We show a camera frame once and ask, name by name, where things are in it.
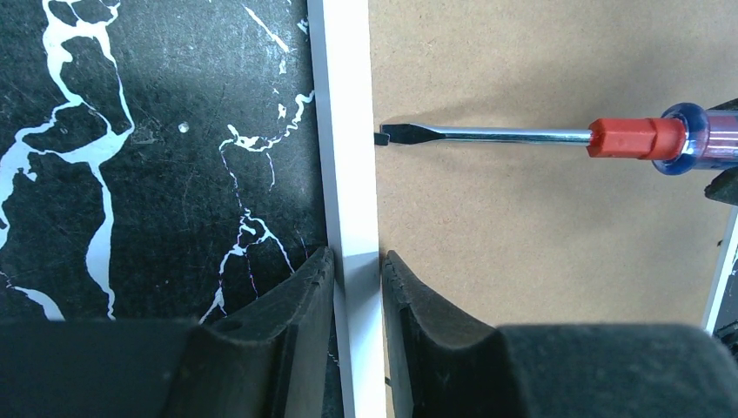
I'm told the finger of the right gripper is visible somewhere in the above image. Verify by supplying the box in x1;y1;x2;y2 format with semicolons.
712;98;738;111
704;167;738;206

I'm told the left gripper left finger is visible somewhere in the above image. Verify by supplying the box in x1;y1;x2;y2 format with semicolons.
1;247;335;417

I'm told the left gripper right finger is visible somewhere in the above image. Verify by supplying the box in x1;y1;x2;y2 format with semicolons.
382;252;737;417

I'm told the blue red screwdriver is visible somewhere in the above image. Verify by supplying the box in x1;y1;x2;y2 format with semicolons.
374;103;737;176

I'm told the white picture frame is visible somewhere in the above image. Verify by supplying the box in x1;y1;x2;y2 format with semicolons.
308;1;737;417

